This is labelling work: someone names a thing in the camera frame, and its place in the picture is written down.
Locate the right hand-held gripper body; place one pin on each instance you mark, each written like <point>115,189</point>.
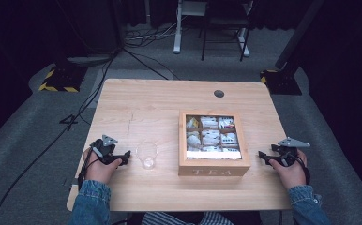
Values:
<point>290,150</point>

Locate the person's right hand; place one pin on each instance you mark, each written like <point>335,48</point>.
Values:
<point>291,175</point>

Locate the group of tea bags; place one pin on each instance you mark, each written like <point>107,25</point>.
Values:
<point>212,137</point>

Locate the clear plastic cup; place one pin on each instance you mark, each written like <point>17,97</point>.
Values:
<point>147,155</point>

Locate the white desk frame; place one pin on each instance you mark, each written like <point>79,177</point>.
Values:
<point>177,34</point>

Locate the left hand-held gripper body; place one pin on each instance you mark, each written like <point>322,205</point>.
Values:
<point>104,144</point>

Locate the wooden tea box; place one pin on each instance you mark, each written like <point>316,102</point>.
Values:
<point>213,171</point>

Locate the person's striped clothing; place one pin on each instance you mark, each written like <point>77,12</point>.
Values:
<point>157,219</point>

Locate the black stand base striped edge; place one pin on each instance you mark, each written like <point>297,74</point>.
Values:
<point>62,79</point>
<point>280,82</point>

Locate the slanted dark metal pole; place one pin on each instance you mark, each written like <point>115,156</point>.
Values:
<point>298,34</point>

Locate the person's left hand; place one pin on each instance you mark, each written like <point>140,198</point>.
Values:
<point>99,170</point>

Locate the black metal chair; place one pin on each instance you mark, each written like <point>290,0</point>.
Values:
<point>224,21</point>

